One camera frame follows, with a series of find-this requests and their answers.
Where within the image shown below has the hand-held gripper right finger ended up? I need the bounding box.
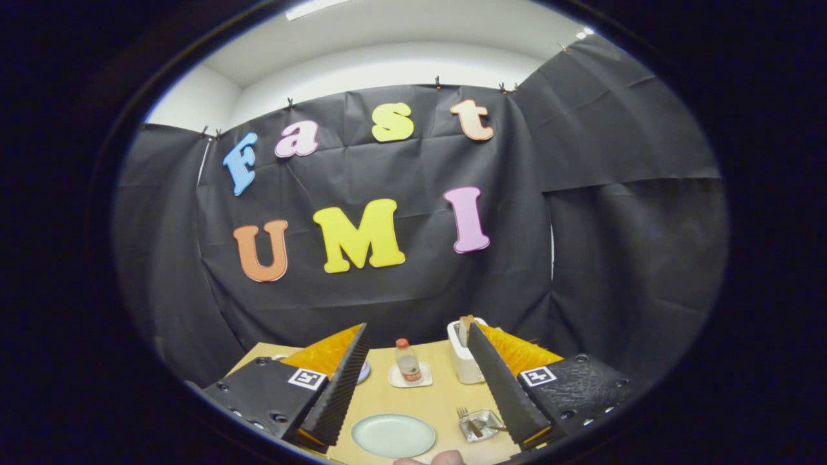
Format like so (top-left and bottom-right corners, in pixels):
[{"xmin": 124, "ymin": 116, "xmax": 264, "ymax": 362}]
[{"xmin": 466, "ymin": 322, "xmax": 640, "ymax": 453}]

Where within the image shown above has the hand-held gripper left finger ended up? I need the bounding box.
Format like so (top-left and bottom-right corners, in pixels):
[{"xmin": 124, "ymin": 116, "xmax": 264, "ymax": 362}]
[{"xmin": 197, "ymin": 323, "xmax": 372, "ymax": 453}]

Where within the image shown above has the metal fork with wooden handle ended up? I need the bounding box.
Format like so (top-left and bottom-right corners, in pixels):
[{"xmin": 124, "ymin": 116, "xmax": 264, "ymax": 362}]
[{"xmin": 456, "ymin": 407, "xmax": 485, "ymax": 439}]

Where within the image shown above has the white toaster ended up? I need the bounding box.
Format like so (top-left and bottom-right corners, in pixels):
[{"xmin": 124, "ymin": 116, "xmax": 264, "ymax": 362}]
[{"xmin": 447, "ymin": 316, "xmax": 485, "ymax": 386}]

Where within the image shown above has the small metal mesh basket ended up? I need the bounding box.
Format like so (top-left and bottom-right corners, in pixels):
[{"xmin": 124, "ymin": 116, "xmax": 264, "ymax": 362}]
[{"xmin": 458, "ymin": 409, "xmax": 508, "ymax": 443}]

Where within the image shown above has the white square coaster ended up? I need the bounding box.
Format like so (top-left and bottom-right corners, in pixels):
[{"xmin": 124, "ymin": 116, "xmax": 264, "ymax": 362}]
[{"xmin": 388, "ymin": 362, "xmax": 434, "ymax": 389}]

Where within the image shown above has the pale green plate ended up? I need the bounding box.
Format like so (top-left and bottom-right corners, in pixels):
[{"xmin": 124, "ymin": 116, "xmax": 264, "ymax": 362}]
[{"xmin": 351, "ymin": 413, "xmax": 437, "ymax": 459}]

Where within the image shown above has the water bottle with red cap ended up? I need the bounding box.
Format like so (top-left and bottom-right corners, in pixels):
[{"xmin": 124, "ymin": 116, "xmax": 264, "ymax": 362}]
[{"xmin": 395, "ymin": 338, "xmax": 423, "ymax": 383}]

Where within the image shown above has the ceiling light panel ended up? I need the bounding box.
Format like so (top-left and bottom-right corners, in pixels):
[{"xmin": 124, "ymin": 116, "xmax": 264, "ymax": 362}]
[{"xmin": 284, "ymin": 0, "xmax": 353, "ymax": 20}]

